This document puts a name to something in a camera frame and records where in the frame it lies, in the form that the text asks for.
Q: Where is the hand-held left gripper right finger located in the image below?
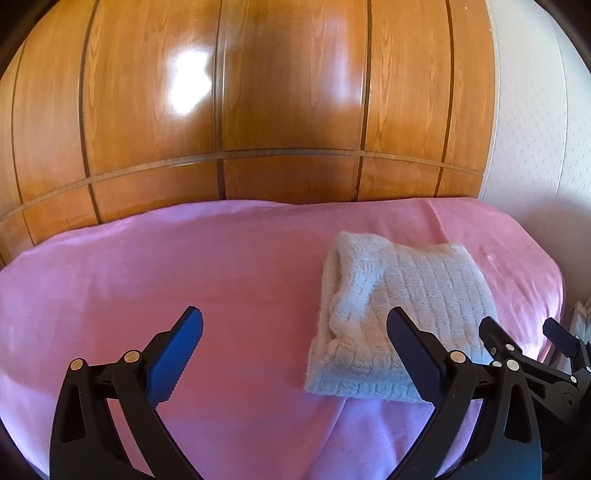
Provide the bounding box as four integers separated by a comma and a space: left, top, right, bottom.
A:
386, 307, 542, 480

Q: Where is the pink blanket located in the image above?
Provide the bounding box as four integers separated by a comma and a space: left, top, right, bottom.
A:
0, 196, 565, 480

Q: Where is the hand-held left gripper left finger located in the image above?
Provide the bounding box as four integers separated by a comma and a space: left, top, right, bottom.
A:
50, 305, 205, 480

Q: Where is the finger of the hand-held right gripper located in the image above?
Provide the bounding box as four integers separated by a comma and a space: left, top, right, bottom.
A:
479, 316, 575, 385
543, 317, 591, 371

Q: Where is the white knit sweater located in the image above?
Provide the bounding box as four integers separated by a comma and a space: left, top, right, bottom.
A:
302, 231, 499, 404

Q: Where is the white radiator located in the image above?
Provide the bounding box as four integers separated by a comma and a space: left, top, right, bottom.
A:
569, 299, 591, 343

